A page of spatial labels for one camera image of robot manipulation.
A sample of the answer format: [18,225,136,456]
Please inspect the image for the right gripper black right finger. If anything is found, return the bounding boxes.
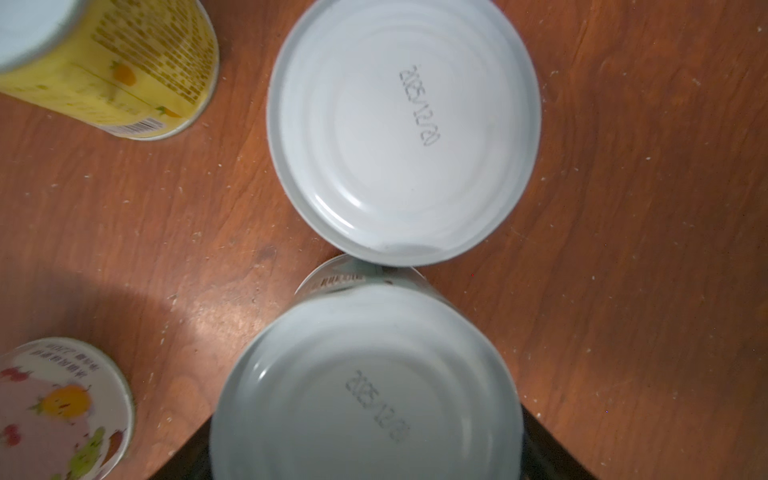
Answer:
[520,406,596,480]

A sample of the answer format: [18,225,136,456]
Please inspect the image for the white can with pull tab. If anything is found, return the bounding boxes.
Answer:
[1,337,135,479]

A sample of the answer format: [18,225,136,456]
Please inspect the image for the white can with date stamp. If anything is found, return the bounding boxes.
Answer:
[210,254,524,479]

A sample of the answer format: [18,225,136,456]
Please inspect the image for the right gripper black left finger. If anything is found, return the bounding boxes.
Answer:
[150,418,212,480]

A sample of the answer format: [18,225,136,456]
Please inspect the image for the yellow can with pull tab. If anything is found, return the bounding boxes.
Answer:
[1,1,220,141]

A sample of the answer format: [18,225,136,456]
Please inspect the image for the white can near right gripper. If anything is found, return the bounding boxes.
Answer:
[266,1,542,266]

